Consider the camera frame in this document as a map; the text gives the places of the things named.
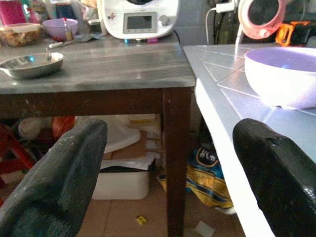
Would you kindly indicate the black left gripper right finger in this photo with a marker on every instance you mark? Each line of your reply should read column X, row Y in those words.
column 279, row 182

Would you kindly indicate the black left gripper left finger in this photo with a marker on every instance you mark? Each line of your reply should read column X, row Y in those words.
column 49, row 187

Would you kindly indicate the purple plastic bowl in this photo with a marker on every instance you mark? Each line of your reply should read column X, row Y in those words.
column 284, row 84
column 54, row 29

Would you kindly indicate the oval stainless steel dish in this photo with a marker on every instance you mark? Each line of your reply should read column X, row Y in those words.
column 29, row 69

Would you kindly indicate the red plastic stool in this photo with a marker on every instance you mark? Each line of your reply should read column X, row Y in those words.
column 14, row 148

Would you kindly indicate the yellow and blue printed bag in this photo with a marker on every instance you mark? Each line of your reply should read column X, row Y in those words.
column 205, row 180

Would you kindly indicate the white plastic storage bin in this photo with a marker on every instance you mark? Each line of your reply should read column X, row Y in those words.
column 123, row 185

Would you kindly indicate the white paper scrap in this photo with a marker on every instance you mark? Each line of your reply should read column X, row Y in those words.
column 204, row 229

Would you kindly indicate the small yellow object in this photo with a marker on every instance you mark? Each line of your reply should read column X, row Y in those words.
column 141, row 219

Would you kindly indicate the white plastic table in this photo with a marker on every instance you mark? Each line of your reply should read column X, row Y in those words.
column 222, row 74

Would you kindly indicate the grey-topped dark wooden table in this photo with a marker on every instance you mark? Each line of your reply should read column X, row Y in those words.
column 111, row 71

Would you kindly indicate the orange and black tool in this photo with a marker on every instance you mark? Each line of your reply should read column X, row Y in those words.
column 284, row 34

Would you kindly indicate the rectangular clear plastic food container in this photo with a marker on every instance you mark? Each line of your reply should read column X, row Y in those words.
column 19, row 37

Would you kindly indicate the small red-capped sauce bottle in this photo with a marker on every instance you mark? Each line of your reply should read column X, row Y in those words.
column 68, row 34

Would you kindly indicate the white kitchen food processor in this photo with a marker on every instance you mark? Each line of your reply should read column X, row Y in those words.
column 113, row 27

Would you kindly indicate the pink plastic cup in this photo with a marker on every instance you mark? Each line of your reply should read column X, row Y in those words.
column 11, row 12

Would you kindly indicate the white plug charger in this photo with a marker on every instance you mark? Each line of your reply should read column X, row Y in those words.
column 224, row 8

